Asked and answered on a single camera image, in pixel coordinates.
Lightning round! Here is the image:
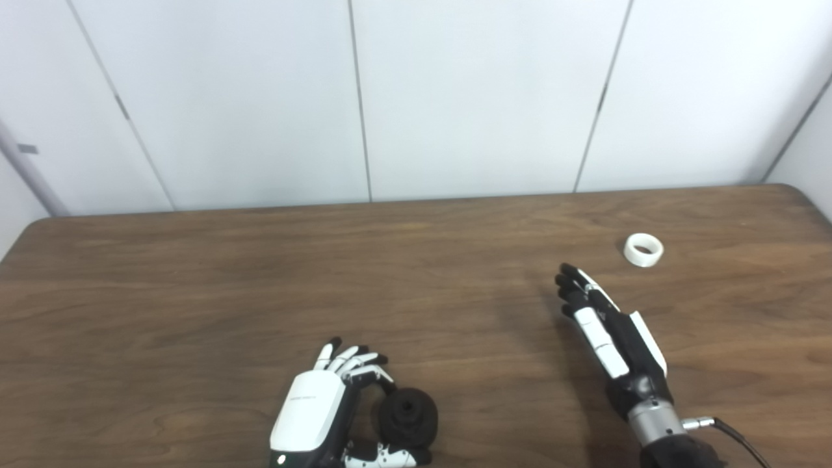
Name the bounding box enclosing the white ring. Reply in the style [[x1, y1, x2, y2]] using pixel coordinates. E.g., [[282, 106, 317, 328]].
[[624, 233, 665, 268]]

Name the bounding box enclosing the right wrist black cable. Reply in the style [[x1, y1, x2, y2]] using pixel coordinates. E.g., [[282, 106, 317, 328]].
[[681, 416, 774, 468]]

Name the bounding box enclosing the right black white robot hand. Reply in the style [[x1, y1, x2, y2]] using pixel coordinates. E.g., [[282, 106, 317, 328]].
[[554, 263, 675, 420]]

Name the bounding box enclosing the round black part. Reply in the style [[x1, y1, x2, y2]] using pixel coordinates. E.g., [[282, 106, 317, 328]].
[[378, 387, 439, 449]]

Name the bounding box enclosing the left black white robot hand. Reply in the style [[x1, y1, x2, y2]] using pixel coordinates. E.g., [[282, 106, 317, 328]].
[[268, 337, 433, 468]]

